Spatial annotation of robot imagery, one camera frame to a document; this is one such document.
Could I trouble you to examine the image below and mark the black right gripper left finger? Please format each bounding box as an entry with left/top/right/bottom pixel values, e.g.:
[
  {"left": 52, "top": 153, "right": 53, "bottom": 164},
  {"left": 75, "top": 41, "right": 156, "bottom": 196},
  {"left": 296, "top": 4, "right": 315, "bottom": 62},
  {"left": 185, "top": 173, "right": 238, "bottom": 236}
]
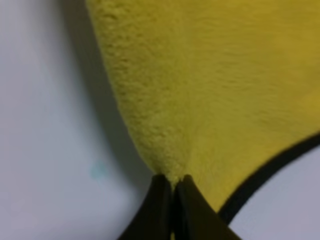
[{"left": 119, "top": 174, "right": 172, "bottom": 240}]

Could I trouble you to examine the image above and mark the yellow towel with black trim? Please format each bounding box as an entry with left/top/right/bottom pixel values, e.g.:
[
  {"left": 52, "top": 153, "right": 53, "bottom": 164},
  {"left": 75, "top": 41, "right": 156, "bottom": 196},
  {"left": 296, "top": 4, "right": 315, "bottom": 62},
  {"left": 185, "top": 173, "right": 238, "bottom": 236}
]
[{"left": 86, "top": 0, "right": 320, "bottom": 223}]

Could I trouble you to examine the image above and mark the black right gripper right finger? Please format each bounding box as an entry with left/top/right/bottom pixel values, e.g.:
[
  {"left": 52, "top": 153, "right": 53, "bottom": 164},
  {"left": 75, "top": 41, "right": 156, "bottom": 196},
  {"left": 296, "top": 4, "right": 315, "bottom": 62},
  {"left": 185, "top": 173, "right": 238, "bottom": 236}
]
[{"left": 174, "top": 175, "right": 240, "bottom": 240}]

